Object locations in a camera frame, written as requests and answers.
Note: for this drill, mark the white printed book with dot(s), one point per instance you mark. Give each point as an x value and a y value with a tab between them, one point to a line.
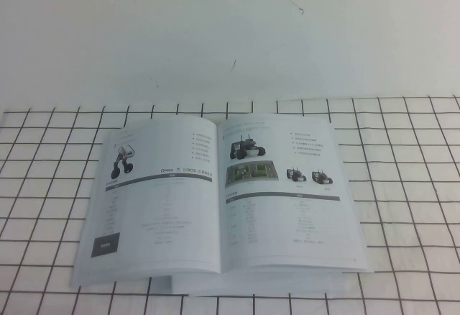
161	192

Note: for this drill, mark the white black-grid tablecloth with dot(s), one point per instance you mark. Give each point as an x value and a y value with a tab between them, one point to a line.
395	149

